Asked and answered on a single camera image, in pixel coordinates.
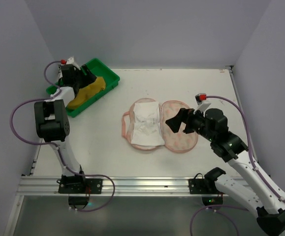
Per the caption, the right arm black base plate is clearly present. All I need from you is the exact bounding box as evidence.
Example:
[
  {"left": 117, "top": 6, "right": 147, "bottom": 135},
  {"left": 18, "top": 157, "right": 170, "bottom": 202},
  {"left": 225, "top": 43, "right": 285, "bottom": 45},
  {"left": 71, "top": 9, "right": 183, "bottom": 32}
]
[{"left": 188, "top": 173, "right": 223, "bottom": 206}]

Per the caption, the carrot print laundry bag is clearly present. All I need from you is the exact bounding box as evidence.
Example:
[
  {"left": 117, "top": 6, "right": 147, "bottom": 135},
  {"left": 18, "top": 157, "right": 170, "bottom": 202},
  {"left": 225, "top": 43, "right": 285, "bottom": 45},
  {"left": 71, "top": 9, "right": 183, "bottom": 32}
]
[{"left": 122, "top": 98, "right": 198, "bottom": 153}]

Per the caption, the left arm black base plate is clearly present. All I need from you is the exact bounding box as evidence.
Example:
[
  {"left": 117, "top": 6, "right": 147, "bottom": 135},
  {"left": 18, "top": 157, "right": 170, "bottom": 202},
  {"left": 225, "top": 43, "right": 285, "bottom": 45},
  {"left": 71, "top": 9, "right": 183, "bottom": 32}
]
[{"left": 57, "top": 176, "right": 103, "bottom": 209}]

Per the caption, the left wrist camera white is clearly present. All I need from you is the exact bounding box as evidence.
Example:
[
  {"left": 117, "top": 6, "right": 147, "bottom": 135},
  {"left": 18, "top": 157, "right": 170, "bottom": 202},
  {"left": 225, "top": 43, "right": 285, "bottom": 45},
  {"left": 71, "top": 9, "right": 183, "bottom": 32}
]
[{"left": 60, "top": 56, "right": 80, "bottom": 70}]

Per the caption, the green plastic tray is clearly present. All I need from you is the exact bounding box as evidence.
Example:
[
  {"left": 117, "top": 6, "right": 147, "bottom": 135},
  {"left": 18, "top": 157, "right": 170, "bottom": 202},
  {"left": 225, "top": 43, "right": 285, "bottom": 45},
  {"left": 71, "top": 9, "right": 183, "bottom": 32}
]
[{"left": 43, "top": 57, "right": 120, "bottom": 118}]

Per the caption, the yellow bra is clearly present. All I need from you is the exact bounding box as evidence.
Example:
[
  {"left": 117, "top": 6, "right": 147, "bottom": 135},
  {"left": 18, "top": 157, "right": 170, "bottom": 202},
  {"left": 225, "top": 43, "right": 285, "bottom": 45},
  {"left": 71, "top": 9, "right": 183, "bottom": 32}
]
[{"left": 67, "top": 77, "right": 106, "bottom": 110}]

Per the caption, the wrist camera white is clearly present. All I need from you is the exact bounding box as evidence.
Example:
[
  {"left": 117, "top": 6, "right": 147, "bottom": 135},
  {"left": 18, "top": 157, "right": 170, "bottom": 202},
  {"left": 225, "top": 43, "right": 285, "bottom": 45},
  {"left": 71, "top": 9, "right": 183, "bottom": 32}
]
[
  {"left": 60, "top": 56, "right": 80, "bottom": 70},
  {"left": 195, "top": 93, "right": 211, "bottom": 113}
]

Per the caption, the aluminium mounting rail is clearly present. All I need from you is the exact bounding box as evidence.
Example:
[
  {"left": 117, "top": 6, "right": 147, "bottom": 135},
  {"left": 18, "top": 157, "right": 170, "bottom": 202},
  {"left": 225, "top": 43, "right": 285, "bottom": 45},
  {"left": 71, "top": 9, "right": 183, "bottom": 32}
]
[{"left": 16, "top": 175, "right": 276, "bottom": 197}]

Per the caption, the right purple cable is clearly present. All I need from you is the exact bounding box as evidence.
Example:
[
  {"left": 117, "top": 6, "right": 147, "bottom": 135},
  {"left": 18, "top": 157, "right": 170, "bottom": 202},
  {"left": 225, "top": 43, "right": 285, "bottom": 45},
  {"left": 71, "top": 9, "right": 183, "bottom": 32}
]
[{"left": 190, "top": 95, "right": 285, "bottom": 236}]

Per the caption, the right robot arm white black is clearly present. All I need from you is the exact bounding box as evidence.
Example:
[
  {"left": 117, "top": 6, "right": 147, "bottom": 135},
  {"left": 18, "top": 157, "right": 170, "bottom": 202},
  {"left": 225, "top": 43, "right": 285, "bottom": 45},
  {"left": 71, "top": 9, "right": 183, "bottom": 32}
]
[{"left": 165, "top": 108, "right": 285, "bottom": 236}]

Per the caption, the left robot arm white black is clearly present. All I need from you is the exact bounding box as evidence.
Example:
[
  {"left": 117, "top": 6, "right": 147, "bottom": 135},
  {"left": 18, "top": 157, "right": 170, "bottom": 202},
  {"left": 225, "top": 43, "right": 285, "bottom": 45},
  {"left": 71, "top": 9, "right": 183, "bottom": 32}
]
[{"left": 34, "top": 64, "right": 96, "bottom": 185}]

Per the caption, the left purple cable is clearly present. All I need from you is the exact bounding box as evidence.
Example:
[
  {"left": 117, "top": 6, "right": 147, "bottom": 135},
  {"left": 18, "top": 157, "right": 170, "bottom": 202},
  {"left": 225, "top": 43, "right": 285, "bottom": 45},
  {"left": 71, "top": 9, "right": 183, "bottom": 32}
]
[{"left": 10, "top": 60, "right": 116, "bottom": 213}]

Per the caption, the white bra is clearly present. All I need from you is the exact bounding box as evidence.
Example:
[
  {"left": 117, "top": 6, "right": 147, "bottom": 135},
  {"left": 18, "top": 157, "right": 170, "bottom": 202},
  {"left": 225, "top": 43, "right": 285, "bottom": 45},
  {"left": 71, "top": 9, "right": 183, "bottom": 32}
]
[{"left": 131, "top": 101, "right": 164, "bottom": 147}]

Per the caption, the purple cable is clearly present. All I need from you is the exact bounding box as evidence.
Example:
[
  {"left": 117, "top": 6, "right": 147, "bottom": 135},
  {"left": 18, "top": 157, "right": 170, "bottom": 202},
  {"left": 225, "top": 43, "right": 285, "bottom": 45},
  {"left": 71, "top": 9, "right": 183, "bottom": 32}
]
[
  {"left": 190, "top": 95, "right": 285, "bottom": 236},
  {"left": 10, "top": 60, "right": 116, "bottom": 213}
]

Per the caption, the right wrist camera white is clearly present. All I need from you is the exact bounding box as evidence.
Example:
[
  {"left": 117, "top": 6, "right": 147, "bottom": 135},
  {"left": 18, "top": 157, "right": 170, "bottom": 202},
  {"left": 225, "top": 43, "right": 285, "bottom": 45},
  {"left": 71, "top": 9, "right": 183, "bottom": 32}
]
[{"left": 195, "top": 93, "right": 211, "bottom": 113}]

